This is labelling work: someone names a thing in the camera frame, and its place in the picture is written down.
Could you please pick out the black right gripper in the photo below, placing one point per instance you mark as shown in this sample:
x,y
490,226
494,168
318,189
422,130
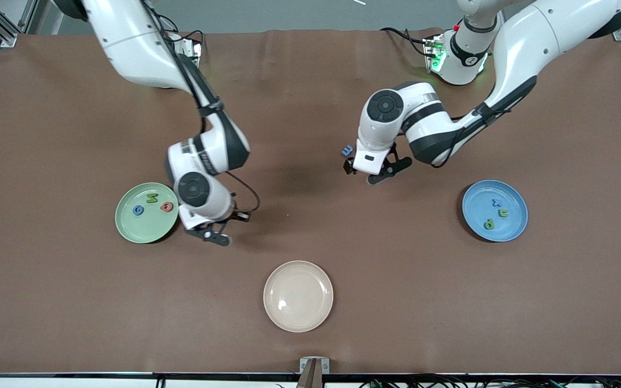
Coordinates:
x,y
232,217

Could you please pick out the blue letter m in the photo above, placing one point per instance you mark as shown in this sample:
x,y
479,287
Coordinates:
x,y
347,151

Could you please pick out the red foam letter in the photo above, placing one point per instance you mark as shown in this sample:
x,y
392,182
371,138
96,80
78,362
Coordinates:
x,y
167,206

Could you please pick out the green letter N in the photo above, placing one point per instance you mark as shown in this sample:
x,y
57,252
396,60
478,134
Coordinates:
x,y
152,198

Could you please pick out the blue letter G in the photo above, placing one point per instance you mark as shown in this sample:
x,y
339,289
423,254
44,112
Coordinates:
x,y
138,210

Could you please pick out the green letter p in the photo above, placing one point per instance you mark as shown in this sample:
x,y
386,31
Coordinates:
x,y
489,223

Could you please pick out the blue letter x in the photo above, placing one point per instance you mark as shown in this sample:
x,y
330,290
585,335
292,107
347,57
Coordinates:
x,y
497,203

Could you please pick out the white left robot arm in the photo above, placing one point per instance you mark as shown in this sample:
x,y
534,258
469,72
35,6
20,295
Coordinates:
x,y
526,37

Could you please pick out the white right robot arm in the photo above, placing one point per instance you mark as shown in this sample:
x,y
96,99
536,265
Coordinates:
x,y
127,48

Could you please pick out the cream plate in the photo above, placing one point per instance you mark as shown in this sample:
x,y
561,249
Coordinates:
x,y
298,296

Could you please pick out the green plate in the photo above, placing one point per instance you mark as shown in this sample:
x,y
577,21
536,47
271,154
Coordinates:
x,y
143,229

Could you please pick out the grey base connector plate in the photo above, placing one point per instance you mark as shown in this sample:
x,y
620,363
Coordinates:
x,y
430,51
196,51

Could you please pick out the blue plate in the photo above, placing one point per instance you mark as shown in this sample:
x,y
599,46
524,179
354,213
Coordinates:
x,y
507,226

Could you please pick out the brown table mat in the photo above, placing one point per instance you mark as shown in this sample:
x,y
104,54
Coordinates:
x,y
73,296

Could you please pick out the grey metal bracket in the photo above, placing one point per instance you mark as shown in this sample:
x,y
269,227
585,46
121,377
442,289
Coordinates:
x,y
304,364

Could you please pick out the tan camera post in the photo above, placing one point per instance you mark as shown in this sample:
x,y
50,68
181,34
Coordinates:
x,y
310,380

